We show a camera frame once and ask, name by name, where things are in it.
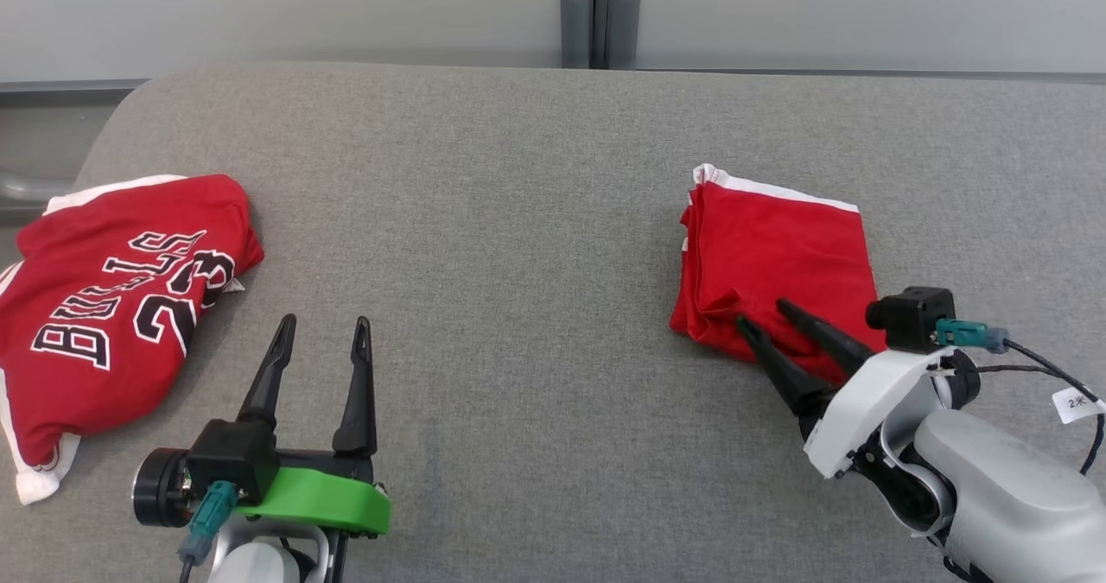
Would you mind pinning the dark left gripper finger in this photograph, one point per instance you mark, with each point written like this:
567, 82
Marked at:
268, 376
359, 410

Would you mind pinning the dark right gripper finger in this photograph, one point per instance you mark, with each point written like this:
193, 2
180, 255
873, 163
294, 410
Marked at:
834, 345
791, 376

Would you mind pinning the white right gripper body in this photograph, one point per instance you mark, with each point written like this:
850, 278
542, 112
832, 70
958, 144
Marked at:
864, 410

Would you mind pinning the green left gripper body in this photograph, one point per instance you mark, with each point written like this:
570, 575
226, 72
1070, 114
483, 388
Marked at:
328, 501

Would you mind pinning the plain red white-trimmed garment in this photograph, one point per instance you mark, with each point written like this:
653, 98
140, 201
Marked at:
778, 246

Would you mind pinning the red Bulls 23 jersey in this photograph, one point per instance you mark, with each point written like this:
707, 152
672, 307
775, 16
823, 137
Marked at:
86, 410

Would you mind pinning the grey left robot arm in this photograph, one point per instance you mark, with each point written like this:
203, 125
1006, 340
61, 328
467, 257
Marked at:
259, 563

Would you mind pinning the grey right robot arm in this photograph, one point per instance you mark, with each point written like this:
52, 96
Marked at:
1011, 497

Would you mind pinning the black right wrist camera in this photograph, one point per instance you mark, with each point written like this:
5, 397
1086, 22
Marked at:
907, 320

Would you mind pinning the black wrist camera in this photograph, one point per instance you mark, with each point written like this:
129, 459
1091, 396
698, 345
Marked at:
907, 320
229, 458

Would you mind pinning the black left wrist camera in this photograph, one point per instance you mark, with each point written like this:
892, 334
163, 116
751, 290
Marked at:
229, 458

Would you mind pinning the grey partition post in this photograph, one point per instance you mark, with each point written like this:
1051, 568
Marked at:
624, 30
575, 30

